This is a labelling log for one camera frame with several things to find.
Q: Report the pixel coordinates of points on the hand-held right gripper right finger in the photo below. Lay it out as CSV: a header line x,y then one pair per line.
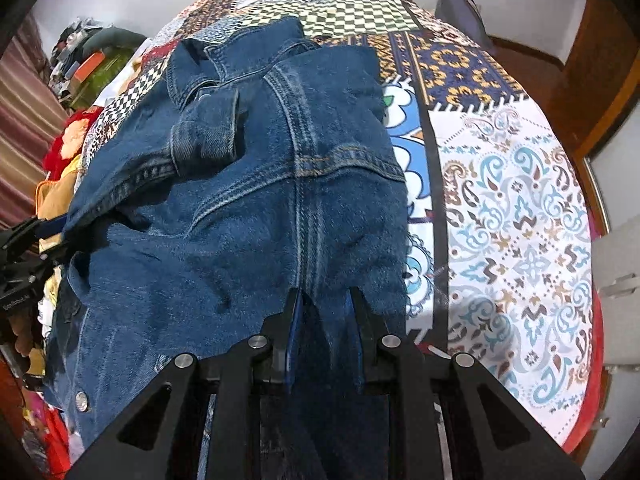
x,y
365,330

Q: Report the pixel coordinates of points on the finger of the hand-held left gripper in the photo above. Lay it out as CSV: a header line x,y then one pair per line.
x,y
50,226
30,267

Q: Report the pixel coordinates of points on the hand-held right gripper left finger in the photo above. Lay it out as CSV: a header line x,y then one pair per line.
x,y
295,320

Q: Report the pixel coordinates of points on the blue denim jacket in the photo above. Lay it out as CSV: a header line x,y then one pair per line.
x,y
250,185

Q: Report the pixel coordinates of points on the person's left hand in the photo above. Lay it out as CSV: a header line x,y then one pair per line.
x,y
22,332

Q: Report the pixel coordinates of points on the mustard cloth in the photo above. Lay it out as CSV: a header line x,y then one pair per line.
x,y
52,195

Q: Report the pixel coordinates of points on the red plush toy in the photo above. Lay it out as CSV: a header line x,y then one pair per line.
x,y
57,150

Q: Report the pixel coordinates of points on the striped red curtain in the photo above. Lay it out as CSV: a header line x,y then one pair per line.
x,y
25,110

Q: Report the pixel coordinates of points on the orange box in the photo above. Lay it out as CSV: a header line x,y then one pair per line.
x,y
87,66

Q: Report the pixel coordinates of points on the green patterned cloth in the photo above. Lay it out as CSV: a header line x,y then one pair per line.
x,y
112,67

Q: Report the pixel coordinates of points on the patchwork bedspread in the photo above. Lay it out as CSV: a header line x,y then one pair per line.
x,y
500,210

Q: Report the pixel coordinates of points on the pile of clutter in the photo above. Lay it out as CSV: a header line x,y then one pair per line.
x,y
75,45

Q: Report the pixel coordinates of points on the grey neck pillow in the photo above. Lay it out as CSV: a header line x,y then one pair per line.
x,y
115,37

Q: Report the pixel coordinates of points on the red bed sheet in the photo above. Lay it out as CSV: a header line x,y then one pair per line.
x,y
595,375

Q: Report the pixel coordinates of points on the white cabinet with stickers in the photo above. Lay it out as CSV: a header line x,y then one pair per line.
x,y
620,250

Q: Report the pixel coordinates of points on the white sliding door with hearts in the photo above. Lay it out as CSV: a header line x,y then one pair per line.
x,y
620,185

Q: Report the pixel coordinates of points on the grey backpack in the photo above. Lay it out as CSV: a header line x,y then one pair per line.
x,y
460,15

